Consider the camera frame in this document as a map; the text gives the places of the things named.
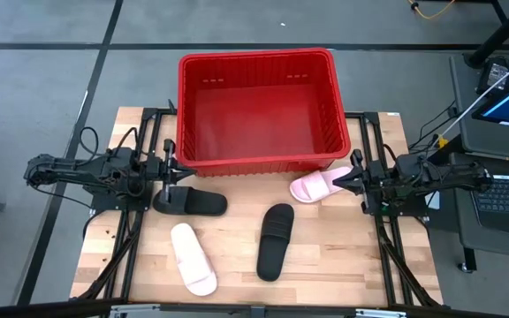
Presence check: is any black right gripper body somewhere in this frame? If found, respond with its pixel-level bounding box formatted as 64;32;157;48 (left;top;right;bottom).
350;148;391;198

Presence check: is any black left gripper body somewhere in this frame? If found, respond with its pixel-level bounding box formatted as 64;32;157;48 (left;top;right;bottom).
141;139;180;207

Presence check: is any black slide sandal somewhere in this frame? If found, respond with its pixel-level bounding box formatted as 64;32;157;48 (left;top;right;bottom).
255;202;296;283
152;185;229;217

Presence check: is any pale pink slide sandal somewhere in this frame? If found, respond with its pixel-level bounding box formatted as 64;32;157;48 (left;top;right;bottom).
289;165;353;205
170;223;218;298

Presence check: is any red plastic bin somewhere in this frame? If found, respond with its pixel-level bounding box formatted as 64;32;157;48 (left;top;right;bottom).
175;47;353;178

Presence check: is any black laptop keyboard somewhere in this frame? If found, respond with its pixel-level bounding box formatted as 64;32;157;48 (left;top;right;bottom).
466;174;509;239

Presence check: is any black power adapter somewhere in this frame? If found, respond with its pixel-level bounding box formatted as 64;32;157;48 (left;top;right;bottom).
476;56;509;96

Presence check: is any black stand pole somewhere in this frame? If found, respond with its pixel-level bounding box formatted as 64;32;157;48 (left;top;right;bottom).
463;0;509;70

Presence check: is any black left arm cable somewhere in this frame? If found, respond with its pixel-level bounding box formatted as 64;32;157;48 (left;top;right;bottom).
79;126;143;163

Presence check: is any black power cable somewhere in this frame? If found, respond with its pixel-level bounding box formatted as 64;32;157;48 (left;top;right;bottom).
407;100;459;154

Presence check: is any silver metal bracket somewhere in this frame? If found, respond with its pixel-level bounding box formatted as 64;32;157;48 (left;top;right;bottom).
354;308;408;318
108;303;162;318

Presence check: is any white cable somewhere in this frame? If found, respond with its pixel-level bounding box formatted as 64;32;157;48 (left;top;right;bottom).
440;49;509;139

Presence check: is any yellow cable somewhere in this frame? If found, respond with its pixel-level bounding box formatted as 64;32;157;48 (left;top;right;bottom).
407;0;457;21

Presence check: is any black table edge rail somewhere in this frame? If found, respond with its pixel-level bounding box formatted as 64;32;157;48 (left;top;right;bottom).
0;298;509;318

